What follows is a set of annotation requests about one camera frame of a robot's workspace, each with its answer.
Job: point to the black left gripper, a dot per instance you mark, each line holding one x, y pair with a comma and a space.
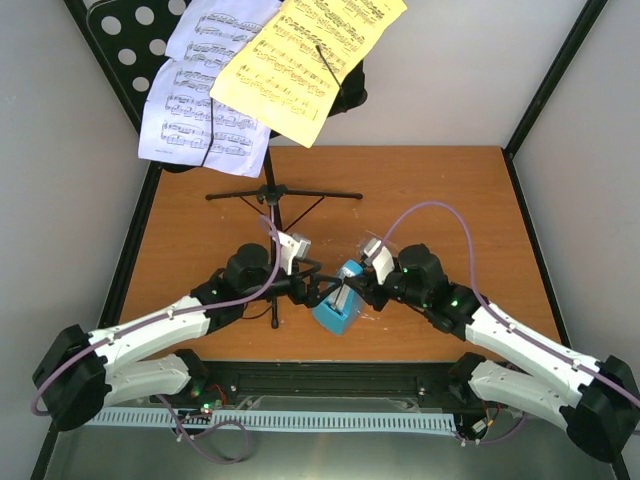
311, 296

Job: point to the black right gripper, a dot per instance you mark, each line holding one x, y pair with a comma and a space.
369, 292

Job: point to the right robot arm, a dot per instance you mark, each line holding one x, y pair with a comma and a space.
595, 402

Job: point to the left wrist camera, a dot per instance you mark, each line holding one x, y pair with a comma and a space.
292, 247

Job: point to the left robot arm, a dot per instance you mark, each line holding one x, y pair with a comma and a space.
84, 372

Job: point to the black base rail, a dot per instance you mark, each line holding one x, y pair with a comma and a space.
426, 383

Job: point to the light blue slotted cable duct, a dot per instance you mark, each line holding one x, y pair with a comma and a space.
280, 421

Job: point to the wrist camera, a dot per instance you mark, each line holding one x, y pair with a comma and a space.
292, 247
378, 257

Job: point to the white sheet music page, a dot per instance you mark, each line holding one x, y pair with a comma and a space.
181, 123

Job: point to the black cage frame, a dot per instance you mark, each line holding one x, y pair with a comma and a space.
356, 96

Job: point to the blue metronome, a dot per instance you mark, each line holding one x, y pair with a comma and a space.
337, 312

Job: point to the yellow sheet music page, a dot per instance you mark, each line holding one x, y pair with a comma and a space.
289, 75

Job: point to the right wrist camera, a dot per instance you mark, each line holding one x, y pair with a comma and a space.
378, 257

